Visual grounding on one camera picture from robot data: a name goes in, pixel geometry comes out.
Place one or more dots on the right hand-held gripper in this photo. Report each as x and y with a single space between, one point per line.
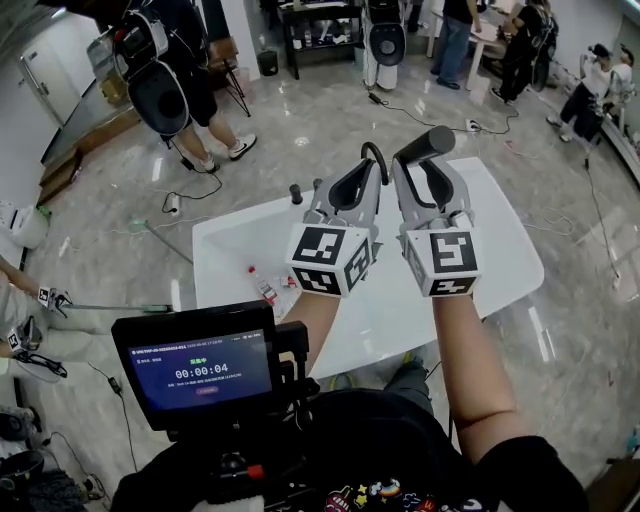
450 260

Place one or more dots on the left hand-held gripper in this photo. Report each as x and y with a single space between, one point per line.
327 260

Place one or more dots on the white bathtub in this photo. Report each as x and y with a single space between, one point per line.
500 250

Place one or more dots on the person's left forearm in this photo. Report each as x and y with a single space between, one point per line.
315 330

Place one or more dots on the person's right forearm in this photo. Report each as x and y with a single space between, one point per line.
475 375

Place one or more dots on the black faucet knob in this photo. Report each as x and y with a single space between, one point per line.
296 194

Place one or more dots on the white power strip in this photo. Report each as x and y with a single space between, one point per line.
472 125
173 204

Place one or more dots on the black power adapter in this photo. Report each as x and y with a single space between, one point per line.
115 386
375 98

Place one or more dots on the small red and white packet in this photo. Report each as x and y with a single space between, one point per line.
287 281

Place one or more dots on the clear bottle with red cap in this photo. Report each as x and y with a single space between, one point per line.
263 287

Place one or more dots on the white device with black oval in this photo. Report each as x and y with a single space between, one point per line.
385 45

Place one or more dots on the black trash bin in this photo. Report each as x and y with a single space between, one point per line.
268 62

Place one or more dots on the white table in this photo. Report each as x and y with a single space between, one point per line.
482 42

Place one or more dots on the black tripod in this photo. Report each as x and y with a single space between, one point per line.
235 85

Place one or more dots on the black shelf table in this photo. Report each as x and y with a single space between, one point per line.
320 30

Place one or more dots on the person's yellow-green shoe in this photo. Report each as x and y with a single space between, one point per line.
345 381

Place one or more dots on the person's dark trouser leg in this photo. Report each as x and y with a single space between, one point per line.
407 380

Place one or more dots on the green mop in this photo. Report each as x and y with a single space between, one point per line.
145 226

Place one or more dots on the black chest-mounted monitor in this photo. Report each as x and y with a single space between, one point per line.
200 370

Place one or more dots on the long pole with green end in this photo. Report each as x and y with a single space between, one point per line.
120 307

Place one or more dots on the person's black printed shirt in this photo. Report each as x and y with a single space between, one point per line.
390 450

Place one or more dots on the wooden steps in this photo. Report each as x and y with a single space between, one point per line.
60 172

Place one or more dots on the white bucket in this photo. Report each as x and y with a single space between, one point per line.
27 227

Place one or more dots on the white door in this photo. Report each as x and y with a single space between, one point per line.
47 75

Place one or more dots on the black bag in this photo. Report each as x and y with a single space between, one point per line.
20 480

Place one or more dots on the black monitor mount rig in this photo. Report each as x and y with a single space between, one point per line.
295 365

